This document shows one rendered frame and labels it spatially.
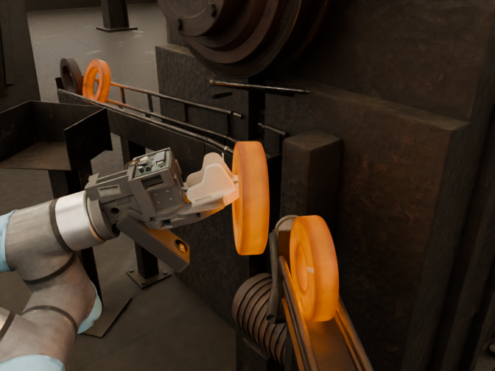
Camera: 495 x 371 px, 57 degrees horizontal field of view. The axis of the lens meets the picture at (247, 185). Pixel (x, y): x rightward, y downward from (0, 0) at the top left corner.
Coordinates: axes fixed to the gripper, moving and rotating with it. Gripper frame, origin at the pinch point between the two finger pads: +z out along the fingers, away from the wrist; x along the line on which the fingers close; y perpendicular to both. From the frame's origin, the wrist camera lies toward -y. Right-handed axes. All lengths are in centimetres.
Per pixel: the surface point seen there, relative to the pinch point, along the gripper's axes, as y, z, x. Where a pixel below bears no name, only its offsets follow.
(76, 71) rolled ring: 0, -53, 132
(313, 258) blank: -10.0, 5.7, -6.4
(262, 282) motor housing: -31.5, -3.0, 17.4
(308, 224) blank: -8.0, 6.6, -1.3
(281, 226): -17.5, 3.4, 14.1
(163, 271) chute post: -75, -43, 92
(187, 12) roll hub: 18.5, -2.0, 41.8
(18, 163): -10, -61, 70
